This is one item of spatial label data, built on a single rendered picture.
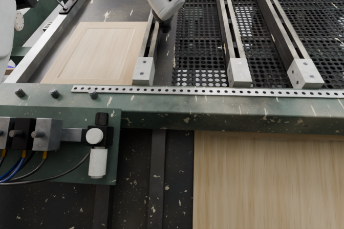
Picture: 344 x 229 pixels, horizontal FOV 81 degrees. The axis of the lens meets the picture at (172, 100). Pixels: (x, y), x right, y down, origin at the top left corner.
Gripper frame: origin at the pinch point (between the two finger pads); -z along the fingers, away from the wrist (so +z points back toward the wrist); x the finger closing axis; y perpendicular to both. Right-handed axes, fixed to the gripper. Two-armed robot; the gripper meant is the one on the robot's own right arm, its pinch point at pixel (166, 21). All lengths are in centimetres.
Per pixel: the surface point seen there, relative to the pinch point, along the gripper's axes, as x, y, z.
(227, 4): 11.5, -30.9, -9.6
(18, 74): -28, 57, 25
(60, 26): -2, 55, -1
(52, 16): 118, 302, -359
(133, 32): -5.5, 16.2, 0.4
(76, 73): -26.7, 35.2, 20.4
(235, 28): -5.5, -31.6, 7.6
